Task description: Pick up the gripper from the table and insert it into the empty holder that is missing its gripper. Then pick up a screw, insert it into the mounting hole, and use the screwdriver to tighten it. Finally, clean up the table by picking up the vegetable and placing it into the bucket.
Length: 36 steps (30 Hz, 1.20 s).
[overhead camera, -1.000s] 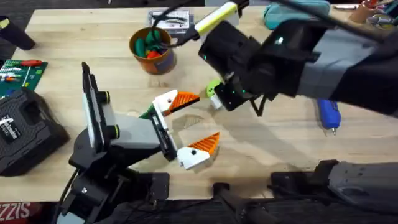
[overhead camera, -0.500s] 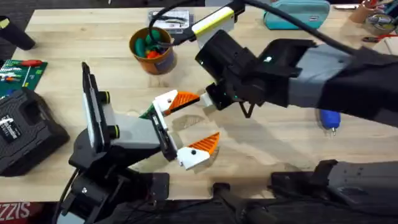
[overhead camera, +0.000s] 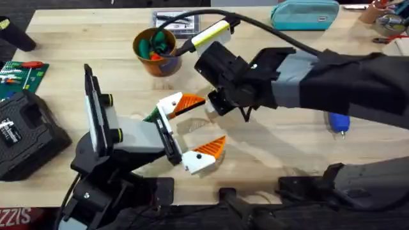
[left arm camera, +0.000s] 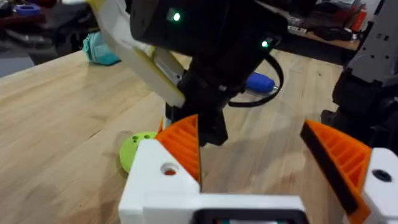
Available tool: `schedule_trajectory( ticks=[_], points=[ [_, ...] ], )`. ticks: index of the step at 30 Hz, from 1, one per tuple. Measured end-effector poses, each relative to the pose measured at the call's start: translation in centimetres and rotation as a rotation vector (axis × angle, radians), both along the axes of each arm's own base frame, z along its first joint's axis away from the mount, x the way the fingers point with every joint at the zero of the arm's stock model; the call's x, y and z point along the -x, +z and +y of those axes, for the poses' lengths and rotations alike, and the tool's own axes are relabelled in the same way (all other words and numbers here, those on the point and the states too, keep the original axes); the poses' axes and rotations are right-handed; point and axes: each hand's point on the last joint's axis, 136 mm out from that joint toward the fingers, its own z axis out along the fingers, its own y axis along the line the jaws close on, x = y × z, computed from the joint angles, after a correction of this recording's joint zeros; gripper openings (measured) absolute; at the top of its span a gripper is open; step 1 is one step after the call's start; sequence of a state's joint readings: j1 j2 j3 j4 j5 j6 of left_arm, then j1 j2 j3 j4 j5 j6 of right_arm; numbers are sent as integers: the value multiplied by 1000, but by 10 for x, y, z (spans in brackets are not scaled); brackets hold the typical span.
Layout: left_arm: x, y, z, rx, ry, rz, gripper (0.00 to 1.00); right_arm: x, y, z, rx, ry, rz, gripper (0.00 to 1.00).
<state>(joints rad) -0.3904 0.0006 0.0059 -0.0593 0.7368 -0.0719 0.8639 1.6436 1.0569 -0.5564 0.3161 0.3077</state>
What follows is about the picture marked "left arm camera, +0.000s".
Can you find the wooden side bench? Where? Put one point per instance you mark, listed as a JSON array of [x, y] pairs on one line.
[[339, 42]]

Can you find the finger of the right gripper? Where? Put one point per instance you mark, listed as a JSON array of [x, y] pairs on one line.
[[168, 116]]

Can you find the blue electric screwdriver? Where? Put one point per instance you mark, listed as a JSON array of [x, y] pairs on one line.
[[259, 82]]

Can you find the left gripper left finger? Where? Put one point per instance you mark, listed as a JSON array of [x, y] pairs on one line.
[[155, 180]]

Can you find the teal tub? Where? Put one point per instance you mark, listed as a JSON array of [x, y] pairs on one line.
[[99, 51]]

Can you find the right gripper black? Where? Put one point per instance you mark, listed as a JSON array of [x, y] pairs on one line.
[[211, 31]]

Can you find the red box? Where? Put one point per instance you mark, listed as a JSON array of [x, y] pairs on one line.
[[359, 18]]

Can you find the blue tape roll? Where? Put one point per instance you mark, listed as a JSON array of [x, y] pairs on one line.
[[27, 9]]

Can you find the pale flat wrist plate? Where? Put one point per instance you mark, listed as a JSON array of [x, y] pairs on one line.
[[130, 53]]

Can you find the green disc with holes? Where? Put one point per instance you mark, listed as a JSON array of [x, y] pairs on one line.
[[130, 152]]

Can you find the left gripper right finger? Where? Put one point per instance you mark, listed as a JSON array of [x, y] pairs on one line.
[[348, 155]]

